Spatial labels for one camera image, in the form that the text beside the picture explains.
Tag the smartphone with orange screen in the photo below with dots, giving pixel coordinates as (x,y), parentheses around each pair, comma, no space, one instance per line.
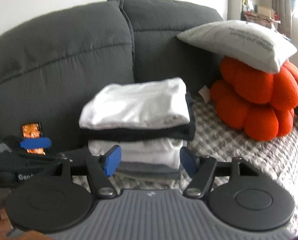
(33,130)

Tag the light grey printed pillow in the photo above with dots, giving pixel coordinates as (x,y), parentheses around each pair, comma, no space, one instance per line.
(238,42)

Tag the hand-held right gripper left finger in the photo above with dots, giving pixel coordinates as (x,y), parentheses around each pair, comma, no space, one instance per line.
(112,160)

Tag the grey quilted blanket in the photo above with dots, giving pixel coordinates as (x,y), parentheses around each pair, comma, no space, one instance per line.
(226,150)

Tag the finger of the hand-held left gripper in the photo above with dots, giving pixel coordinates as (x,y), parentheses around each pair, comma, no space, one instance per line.
(35,143)
(51,158)

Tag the white folded garment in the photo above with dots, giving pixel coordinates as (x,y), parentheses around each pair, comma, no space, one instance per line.
(149,152)

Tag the person's left hand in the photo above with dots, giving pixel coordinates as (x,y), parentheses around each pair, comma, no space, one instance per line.
(0,226)

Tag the grey curtain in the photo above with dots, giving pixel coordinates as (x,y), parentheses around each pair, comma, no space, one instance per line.
(285,5)

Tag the black folded garment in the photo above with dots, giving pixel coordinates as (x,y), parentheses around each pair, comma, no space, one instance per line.
(151,133)

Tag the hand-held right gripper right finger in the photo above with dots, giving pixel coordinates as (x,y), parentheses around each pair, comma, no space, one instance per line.
(189,162)

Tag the white bookshelf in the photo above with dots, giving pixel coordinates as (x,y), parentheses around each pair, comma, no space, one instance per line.
(258,7)

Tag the dark grey sofa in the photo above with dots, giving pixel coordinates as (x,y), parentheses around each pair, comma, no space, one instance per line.
(64,55)

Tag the white pants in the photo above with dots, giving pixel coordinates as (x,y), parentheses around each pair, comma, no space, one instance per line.
(139,105)

